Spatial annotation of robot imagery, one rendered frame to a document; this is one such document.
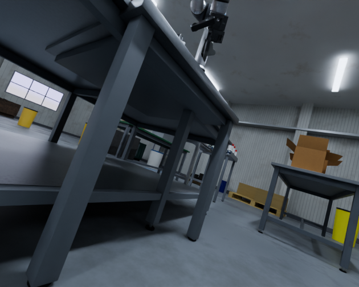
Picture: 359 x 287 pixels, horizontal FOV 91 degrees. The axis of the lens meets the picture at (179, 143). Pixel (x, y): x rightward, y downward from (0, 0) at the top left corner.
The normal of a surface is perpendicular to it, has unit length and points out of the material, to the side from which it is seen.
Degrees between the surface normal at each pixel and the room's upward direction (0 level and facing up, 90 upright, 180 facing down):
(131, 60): 90
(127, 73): 90
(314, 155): 90
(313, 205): 90
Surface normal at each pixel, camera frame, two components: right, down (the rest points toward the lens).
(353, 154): -0.55, -0.29
